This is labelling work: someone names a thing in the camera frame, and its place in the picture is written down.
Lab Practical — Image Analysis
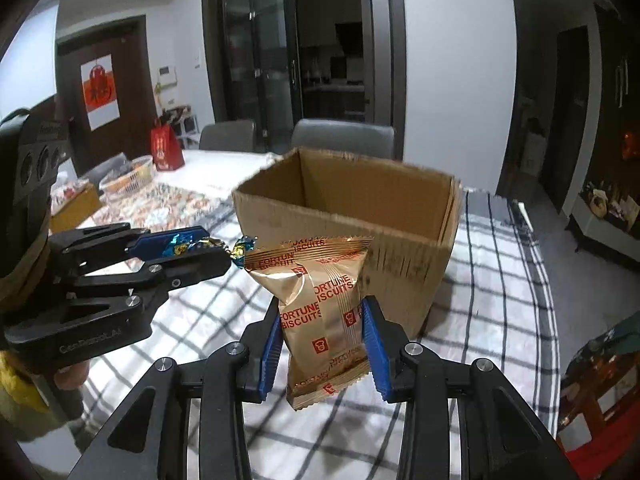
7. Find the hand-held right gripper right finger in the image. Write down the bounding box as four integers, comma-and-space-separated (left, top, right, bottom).
361, 296, 566, 480

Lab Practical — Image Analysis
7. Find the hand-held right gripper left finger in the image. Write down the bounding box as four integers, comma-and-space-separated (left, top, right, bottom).
80, 302, 283, 480

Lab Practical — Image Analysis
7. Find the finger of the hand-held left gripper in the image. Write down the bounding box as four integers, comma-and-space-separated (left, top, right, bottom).
50, 225, 211, 273
72, 245, 233, 311

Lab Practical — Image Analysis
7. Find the blue gold candy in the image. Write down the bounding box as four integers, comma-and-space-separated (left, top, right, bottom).
162, 230, 258, 268

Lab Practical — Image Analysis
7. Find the gold biscuit packet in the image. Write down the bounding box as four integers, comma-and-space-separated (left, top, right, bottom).
245, 236, 375, 411

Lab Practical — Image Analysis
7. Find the brown cardboard box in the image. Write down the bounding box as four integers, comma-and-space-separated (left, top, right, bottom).
231, 147, 462, 338

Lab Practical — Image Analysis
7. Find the person's left hand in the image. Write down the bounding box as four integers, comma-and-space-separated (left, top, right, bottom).
52, 359, 92, 392

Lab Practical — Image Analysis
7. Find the small brown box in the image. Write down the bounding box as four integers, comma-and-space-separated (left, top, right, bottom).
50, 182, 103, 233

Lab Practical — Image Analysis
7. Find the grey chair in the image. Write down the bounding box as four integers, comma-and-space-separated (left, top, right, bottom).
82, 155, 132, 181
291, 118, 396, 161
199, 121, 256, 152

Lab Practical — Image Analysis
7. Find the red gift bag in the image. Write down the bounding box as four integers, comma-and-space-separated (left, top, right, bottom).
151, 121, 185, 172

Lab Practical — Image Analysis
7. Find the black white checked cloth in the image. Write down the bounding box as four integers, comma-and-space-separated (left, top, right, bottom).
80, 180, 561, 480

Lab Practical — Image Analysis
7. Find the white shelf rack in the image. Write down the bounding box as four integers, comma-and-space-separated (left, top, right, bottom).
165, 105, 201, 148

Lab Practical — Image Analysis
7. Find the dark wooden door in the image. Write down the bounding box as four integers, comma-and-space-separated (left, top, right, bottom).
56, 16, 158, 173

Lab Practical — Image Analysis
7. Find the sliding glass door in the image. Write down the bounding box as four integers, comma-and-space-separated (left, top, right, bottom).
201, 0, 407, 153

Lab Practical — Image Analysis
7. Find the red brown wooden chair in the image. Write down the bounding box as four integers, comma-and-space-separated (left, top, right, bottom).
555, 340, 640, 466

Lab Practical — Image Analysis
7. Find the white low cabinet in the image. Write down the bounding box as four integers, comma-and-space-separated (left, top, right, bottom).
567, 195, 640, 273

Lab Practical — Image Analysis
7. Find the white paper bag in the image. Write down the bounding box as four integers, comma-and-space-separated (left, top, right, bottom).
522, 117, 548, 176

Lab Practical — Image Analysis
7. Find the dark hallway door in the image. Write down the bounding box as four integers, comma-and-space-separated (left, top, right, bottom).
555, 25, 591, 216

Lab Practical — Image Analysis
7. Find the orange foil balloon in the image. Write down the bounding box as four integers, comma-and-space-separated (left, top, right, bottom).
620, 130, 640, 161

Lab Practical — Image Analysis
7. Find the dark wardrobe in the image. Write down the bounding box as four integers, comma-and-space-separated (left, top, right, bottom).
595, 2, 640, 201

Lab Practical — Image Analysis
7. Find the red white wall poster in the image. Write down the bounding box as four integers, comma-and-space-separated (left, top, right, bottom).
81, 57, 121, 132

